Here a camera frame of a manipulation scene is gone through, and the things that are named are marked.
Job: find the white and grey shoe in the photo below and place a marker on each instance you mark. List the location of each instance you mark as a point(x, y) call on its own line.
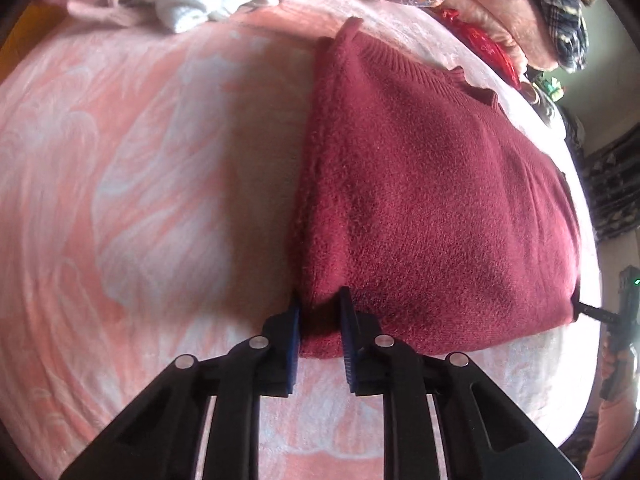
point(542, 102)

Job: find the wooden wardrobe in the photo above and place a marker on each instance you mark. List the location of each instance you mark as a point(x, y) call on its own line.
point(22, 25)

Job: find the dark patterned cloth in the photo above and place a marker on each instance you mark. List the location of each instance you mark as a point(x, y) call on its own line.
point(615, 185)

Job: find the red printed cloth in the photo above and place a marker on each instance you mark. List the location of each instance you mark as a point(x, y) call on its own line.
point(480, 40)

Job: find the pink patterned bed blanket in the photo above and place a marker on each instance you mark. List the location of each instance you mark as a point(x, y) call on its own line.
point(150, 185)

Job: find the pink fluffy blanket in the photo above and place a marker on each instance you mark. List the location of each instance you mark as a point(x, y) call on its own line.
point(505, 15)

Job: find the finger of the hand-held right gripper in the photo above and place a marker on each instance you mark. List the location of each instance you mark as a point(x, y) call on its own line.
point(595, 311)

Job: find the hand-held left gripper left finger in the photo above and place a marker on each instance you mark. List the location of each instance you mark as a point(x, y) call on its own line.
point(292, 355)

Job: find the person's right forearm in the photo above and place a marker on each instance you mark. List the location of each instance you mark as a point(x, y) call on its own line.
point(617, 440)

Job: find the person's right hand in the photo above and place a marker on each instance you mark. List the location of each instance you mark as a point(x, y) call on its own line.
point(608, 362)

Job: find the dark red knit sweater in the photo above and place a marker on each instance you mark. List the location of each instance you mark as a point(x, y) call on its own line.
point(425, 200)

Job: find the dark plaid shirt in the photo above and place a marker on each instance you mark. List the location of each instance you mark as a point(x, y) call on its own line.
point(565, 15)

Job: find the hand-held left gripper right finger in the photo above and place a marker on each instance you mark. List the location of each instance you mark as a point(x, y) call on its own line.
point(350, 345)

